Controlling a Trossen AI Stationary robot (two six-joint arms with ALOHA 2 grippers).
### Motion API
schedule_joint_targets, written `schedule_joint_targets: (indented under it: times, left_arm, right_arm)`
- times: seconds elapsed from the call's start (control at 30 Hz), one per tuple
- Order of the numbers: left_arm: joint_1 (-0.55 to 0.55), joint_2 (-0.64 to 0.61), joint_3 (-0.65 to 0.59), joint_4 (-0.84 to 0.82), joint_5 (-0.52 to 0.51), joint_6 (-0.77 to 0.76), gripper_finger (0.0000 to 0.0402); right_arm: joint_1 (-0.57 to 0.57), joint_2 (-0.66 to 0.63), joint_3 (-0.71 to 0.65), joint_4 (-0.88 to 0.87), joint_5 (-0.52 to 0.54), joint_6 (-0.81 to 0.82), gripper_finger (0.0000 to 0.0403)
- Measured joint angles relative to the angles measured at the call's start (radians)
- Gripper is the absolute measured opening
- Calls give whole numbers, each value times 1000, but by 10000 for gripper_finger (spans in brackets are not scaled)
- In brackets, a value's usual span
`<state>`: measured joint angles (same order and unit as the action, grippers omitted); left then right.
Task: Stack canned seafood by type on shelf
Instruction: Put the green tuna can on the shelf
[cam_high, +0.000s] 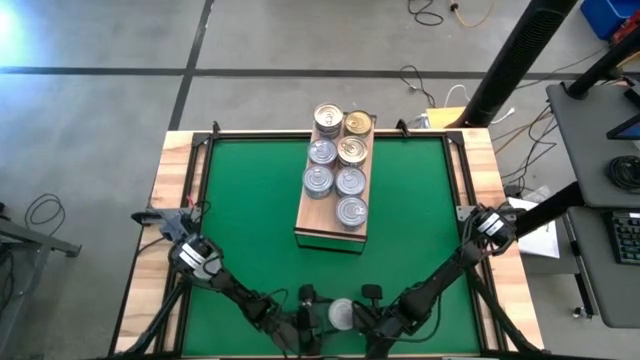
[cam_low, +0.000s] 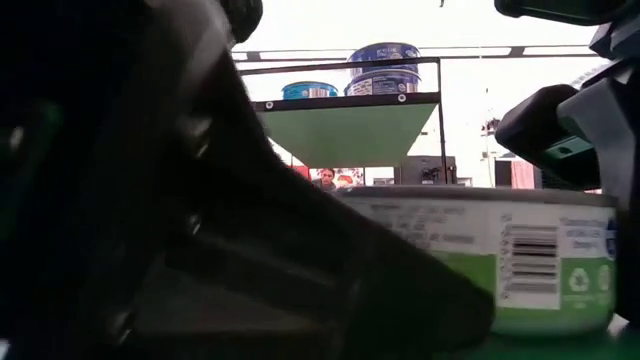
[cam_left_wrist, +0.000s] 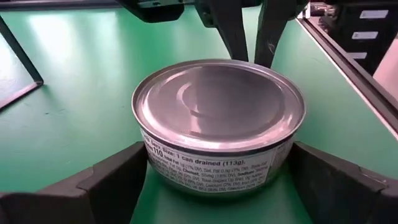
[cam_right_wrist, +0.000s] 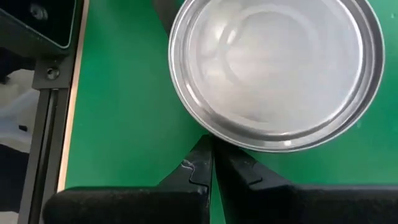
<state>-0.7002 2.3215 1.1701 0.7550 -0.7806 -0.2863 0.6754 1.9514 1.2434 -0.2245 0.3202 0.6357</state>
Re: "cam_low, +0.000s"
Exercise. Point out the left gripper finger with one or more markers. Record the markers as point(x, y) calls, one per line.
point(325, 280)

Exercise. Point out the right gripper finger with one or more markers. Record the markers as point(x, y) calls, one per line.
point(535, 125)
point(615, 130)

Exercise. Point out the green-white-label can silver lid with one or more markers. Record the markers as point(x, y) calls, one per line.
point(530, 250)

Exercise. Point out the wooden shelf black frame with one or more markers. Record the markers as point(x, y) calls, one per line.
point(345, 135)

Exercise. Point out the silver-lid tin can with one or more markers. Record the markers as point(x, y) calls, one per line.
point(382, 84)
point(385, 51)

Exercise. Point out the teal-label can silver lid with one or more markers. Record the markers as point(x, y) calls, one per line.
point(310, 91)

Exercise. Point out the black ceiling spotlight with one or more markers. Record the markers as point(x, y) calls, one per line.
point(491, 126)

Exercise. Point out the beige curtain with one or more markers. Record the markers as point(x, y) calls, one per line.
point(523, 175)

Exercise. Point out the black cabinet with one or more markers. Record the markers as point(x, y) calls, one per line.
point(502, 175)

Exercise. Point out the person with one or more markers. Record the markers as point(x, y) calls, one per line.
point(326, 177)

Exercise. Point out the patterned banner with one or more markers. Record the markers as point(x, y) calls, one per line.
point(350, 176)

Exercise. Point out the red cloth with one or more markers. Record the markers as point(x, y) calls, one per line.
point(302, 172)

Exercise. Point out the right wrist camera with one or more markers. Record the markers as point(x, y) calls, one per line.
point(560, 10)

